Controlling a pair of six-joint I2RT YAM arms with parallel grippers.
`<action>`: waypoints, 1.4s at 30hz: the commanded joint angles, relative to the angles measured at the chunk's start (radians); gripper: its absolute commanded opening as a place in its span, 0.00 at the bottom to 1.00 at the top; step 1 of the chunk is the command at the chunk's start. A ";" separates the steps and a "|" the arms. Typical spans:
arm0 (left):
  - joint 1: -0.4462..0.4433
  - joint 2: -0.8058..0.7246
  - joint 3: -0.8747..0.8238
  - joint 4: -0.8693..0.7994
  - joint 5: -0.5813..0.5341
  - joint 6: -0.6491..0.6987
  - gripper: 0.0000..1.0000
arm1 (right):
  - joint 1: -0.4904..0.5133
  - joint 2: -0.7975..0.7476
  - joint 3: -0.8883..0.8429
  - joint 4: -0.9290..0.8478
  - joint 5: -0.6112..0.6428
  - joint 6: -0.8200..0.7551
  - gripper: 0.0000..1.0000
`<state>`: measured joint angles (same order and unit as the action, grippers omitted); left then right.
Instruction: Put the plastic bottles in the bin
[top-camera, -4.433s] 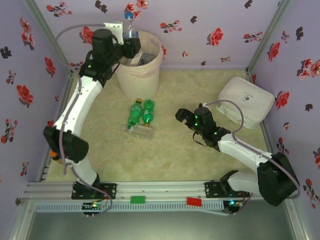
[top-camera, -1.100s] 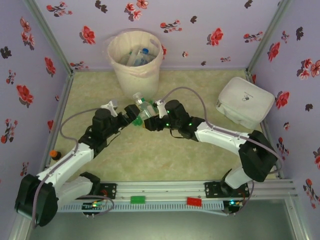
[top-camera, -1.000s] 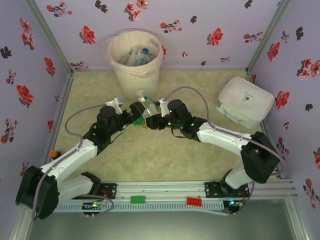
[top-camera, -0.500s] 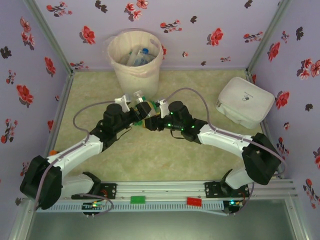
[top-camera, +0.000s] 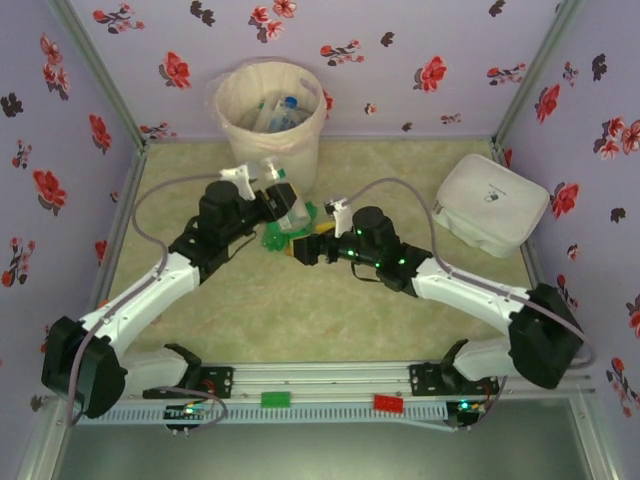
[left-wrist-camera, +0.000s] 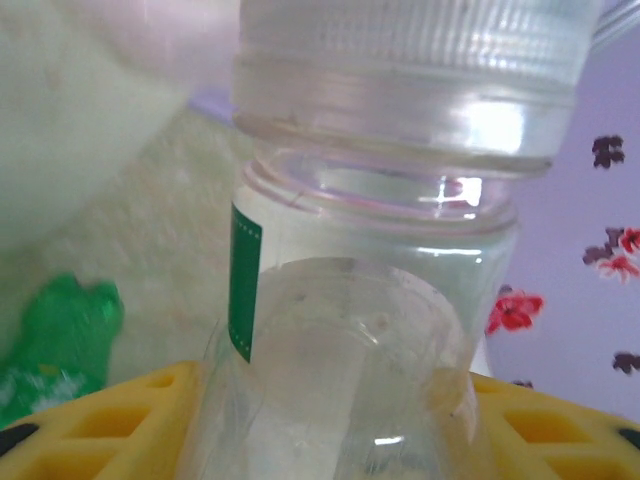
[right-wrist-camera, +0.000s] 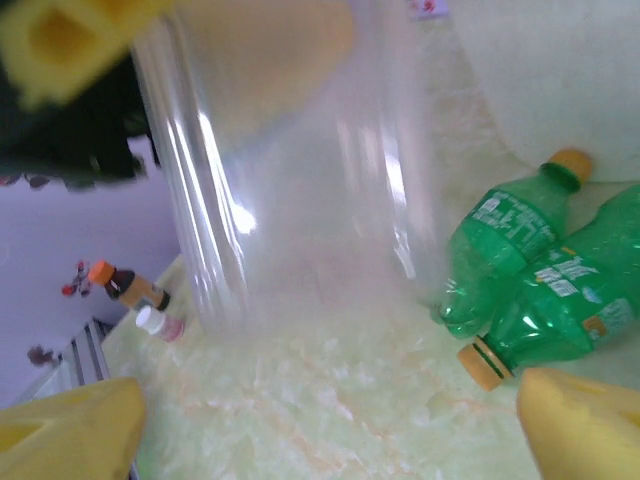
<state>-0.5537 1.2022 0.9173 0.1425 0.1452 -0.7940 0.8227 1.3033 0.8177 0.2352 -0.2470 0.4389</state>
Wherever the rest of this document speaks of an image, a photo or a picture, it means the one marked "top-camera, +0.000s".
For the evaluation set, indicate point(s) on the plain clear plastic bottle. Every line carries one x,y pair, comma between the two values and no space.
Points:
300,217

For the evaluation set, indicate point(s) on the blue cap labelled clear bottle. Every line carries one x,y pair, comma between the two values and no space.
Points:
290,103

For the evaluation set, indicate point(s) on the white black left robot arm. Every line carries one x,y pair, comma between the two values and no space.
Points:
145,295

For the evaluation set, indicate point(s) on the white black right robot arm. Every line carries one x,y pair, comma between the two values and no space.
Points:
465,295

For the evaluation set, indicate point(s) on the beige speckled plastic bin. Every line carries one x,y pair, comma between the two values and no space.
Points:
280,160

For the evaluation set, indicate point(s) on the white zip pouch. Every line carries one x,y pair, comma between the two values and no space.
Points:
490,200

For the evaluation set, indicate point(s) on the green plastic block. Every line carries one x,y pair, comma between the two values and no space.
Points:
276,399

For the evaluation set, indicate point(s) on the small orange black object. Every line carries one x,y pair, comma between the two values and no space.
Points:
104,303

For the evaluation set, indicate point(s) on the red plastic block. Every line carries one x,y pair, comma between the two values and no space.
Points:
389,403

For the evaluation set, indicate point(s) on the small circuit board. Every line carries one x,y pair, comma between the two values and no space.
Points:
465,407
187,411

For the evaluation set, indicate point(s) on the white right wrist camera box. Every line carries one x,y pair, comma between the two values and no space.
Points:
342,217

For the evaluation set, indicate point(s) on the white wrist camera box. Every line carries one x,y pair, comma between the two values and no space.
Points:
240,175
342,217

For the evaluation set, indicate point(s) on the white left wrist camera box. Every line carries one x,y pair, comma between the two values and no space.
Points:
240,175

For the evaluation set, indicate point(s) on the aluminium frame post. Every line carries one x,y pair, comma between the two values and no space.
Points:
99,67
538,67

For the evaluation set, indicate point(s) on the aluminium front frame bar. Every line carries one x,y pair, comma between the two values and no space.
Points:
595,440
47,445

